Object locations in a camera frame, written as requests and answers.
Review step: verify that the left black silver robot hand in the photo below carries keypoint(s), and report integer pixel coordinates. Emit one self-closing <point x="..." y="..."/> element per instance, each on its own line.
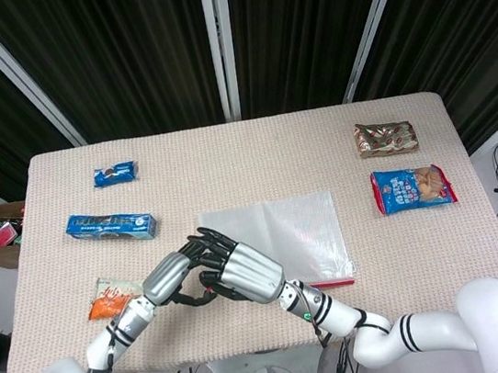
<point x="166" y="274"/>

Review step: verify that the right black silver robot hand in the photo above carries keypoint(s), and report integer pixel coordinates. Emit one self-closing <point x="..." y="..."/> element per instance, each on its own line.
<point x="252" y="272"/>

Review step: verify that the clear zipper pouch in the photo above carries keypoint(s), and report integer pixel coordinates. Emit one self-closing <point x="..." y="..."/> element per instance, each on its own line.
<point x="297" y="235"/>

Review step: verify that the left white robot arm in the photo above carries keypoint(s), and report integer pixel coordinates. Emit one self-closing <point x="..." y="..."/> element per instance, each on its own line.
<point x="113" y="340"/>

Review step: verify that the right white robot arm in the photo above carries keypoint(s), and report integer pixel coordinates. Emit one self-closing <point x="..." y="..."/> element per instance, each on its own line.
<point x="413" y="330"/>

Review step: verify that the orange white snack packet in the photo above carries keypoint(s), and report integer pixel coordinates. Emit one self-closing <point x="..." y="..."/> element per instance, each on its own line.
<point x="107" y="299"/>

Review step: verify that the long blue Oreo box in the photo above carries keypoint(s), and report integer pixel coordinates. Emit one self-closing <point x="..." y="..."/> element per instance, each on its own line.
<point x="111" y="226"/>

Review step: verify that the small blue Oreo packet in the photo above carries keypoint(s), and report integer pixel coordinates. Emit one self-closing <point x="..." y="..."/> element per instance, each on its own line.
<point x="115" y="174"/>

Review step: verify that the beige woven tablecloth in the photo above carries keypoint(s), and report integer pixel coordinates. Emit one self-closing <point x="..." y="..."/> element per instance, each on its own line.
<point x="250" y="158"/>

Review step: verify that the blue red biscuit packet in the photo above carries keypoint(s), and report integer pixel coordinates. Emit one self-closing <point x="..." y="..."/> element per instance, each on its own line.
<point x="412" y="189"/>

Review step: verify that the gold brown snack packet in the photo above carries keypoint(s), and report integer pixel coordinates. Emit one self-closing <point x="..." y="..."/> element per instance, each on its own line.
<point x="386" y="138"/>

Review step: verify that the white frame post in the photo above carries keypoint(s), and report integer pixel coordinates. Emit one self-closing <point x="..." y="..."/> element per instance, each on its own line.
<point x="15" y="75"/>
<point x="219" y="42"/>
<point x="375" y="25"/>

